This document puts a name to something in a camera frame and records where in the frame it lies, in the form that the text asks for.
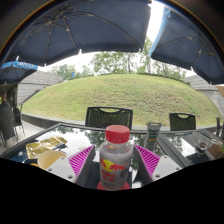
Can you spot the dark blue parasol, light trim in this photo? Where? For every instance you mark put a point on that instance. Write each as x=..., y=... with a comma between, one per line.
x=193, y=46

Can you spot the large dark blue parasol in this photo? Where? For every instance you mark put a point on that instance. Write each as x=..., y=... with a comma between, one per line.
x=83, y=26

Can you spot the yellow foil packet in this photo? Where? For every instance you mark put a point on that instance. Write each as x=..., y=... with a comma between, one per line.
x=43, y=145

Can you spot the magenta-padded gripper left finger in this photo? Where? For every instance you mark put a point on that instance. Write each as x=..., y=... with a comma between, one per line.
x=61, y=166

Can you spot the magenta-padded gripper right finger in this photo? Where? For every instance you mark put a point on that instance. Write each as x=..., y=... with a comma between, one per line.
x=165, y=166

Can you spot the dark wicker chair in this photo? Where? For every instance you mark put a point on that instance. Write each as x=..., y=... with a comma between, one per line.
x=6, y=125

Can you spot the black slim-legged chair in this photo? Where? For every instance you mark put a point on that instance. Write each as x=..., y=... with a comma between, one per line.
x=18, y=120

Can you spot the grey device with coloured stripes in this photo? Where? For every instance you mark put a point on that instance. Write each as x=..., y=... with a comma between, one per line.
x=153, y=135

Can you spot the grey building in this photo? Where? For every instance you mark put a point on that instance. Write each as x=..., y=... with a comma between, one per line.
x=36, y=85

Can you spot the small round dish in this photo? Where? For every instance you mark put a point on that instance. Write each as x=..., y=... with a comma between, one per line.
x=202, y=145

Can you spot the person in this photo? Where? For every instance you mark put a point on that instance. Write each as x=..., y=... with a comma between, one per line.
x=4, y=101

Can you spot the clear red-capped drink bottle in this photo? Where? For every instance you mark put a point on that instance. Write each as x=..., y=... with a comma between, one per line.
x=115, y=156

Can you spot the wide black plastic chair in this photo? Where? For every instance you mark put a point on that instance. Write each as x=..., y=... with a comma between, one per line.
x=108, y=117

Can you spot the narrow black plastic chair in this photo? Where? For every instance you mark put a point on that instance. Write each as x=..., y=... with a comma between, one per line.
x=182, y=121

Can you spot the blue parasol with white lettering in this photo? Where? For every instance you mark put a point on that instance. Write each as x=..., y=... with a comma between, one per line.
x=16, y=71

